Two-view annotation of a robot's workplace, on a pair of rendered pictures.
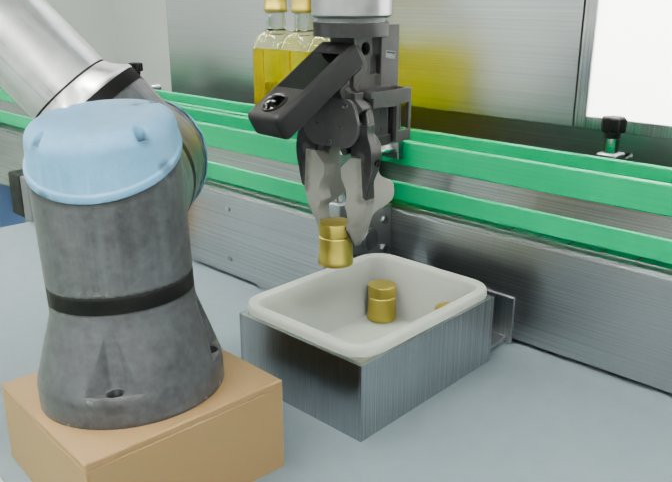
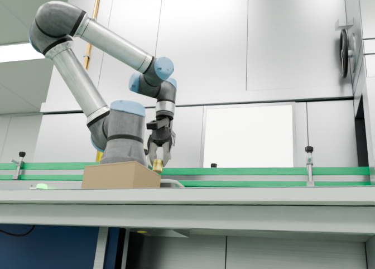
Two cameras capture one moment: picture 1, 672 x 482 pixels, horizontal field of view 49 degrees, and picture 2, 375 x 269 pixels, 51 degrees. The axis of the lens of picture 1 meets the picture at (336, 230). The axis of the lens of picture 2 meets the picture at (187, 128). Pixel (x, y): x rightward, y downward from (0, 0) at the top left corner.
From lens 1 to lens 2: 1.02 m
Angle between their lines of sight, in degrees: 46
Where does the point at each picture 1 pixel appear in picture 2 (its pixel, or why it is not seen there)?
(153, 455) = (143, 171)
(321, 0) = (161, 106)
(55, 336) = (116, 144)
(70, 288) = (125, 131)
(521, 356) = not seen: hidden behind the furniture
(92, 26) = not seen: outside the picture
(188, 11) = (47, 152)
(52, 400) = (115, 157)
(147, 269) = (141, 133)
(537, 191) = (198, 175)
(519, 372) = not seen: hidden behind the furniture
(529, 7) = (186, 143)
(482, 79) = (171, 163)
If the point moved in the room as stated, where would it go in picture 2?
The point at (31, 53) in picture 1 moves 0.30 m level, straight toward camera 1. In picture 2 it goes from (97, 96) to (159, 73)
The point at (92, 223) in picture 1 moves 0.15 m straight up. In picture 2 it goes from (134, 118) to (139, 76)
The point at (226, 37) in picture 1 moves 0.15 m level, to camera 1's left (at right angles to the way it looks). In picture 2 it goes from (65, 160) to (34, 154)
